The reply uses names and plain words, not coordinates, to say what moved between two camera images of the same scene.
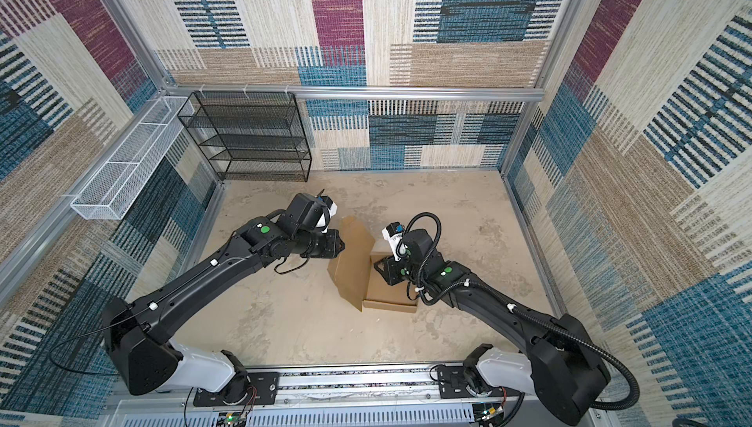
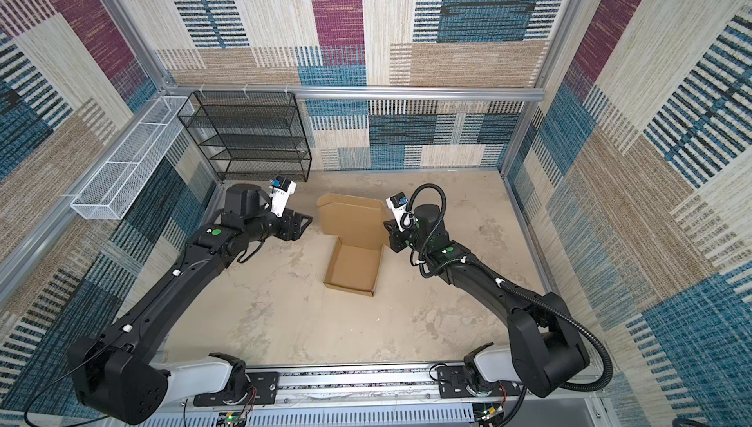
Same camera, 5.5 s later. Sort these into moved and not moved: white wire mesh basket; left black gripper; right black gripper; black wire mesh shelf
Moved: left black gripper; right black gripper
Not moved: black wire mesh shelf; white wire mesh basket
